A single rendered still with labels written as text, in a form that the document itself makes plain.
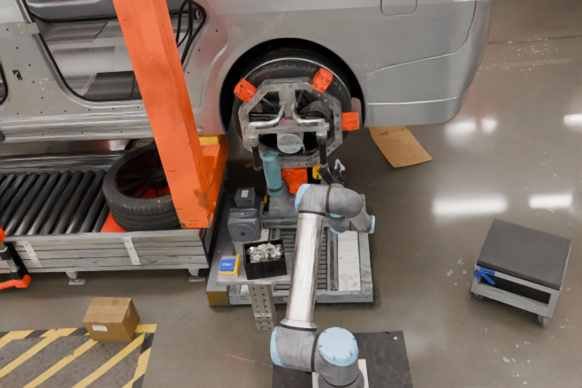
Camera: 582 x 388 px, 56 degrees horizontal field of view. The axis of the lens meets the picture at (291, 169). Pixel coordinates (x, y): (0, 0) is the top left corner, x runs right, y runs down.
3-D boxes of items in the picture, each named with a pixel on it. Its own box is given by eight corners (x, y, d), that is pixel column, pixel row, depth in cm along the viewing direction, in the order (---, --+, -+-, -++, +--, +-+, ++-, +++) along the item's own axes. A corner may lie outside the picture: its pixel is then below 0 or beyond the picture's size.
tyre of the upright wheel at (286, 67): (326, 156, 342) (369, 66, 302) (326, 179, 323) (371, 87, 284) (225, 126, 332) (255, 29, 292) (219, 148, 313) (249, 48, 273)
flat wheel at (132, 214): (210, 159, 376) (203, 131, 361) (224, 222, 324) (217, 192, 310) (113, 181, 367) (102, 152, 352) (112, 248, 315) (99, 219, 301)
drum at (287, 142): (305, 131, 301) (303, 109, 292) (304, 154, 284) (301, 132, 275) (280, 132, 302) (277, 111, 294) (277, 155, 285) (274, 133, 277)
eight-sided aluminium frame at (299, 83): (343, 158, 311) (339, 74, 278) (344, 166, 306) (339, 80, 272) (248, 163, 316) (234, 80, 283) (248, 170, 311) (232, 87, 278)
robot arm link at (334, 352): (355, 389, 211) (353, 361, 200) (312, 381, 215) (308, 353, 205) (362, 356, 222) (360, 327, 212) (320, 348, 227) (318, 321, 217)
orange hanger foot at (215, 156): (229, 150, 338) (220, 102, 317) (216, 207, 297) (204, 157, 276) (203, 151, 340) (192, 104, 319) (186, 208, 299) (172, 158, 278)
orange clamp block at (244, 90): (256, 87, 286) (242, 77, 283) (255, 95, 280) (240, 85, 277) (248, 96, 290) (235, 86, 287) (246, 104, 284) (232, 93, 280)
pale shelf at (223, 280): (306, 257, 276) (306, 253, 274) (305, 283, 262) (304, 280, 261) (223, 260, 280) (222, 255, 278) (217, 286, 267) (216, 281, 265)
